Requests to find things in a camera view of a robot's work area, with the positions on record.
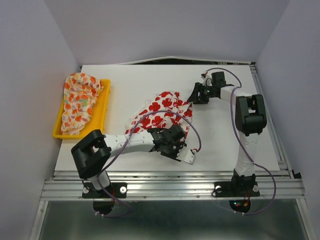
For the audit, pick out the yellow plastic tray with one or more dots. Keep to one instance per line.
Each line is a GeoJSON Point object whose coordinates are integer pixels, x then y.
{"type": "Point", "coordinates": [97, 121]}

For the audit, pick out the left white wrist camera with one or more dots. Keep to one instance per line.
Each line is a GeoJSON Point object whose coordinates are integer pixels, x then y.
{"type": "Point", "coordinates": [187, 155]}

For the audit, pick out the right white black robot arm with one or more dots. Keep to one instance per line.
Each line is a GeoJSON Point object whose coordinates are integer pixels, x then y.
{"type": "Point", "coordinates": [248, 119]}

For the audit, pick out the aluminium frame rail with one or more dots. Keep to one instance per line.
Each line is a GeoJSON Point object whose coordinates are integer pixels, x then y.
{"type": "Point", "coordinates": [172, 185]}

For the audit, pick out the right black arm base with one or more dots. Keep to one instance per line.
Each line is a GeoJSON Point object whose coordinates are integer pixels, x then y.
{"type": "Point", "coordinates": [226, 189]}

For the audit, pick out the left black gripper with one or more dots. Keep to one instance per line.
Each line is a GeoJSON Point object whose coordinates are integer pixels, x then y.
{"type": "Point", "coordinates": [179, 145]}

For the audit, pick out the orange floral skirt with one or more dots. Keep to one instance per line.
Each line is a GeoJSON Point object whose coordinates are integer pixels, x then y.
{"type": "Point", "coordinates": [80, 95]}

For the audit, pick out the white red poppy skirt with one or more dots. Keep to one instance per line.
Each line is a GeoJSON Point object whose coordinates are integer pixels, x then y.
{"type": "Point", "coordinates": [162, 110]}

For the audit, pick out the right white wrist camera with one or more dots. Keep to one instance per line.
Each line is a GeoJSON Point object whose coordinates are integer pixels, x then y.
{"type": "Point", "coordinates": [207, 80]}

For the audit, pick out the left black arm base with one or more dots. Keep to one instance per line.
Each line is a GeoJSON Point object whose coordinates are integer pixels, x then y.
{"type": "Point", "coordinates": [116, 189]}

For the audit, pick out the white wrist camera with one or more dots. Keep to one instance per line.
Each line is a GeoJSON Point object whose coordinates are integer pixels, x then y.
{"type": "Point", "coordinates": [187, 155]}
{"type": "Point", "coordinates": [207, 80]}

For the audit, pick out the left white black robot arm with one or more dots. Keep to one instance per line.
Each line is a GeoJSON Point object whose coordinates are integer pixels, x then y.
{"type": "Point", "coordinates": [92, 152]}

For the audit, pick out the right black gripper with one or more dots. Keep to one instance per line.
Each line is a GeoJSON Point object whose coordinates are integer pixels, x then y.
{"type": "Point", "coordinates": [193, 97]}

